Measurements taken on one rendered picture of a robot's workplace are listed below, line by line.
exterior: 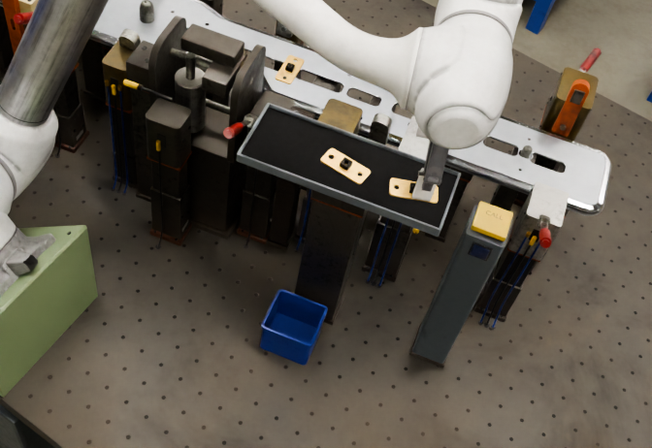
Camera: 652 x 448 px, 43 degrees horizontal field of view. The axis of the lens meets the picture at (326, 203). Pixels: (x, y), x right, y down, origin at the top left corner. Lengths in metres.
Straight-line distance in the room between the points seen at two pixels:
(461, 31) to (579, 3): 3.00
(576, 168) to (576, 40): 2.03
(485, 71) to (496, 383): 0.96
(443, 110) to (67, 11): 0.73
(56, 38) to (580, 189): 1.05
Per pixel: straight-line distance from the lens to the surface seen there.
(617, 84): 3.68
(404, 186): 1.44
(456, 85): 0.98
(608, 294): 2.04
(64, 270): 1.64
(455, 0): 1.10
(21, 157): 1.67
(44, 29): 1.52
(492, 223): 1.44
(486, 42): 1.03
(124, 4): 1.97
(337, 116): 1.64
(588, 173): 1.82
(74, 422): 1.70
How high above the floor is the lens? 2.25
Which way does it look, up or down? 52 degrees down
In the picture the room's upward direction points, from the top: 12 degrees clockwise
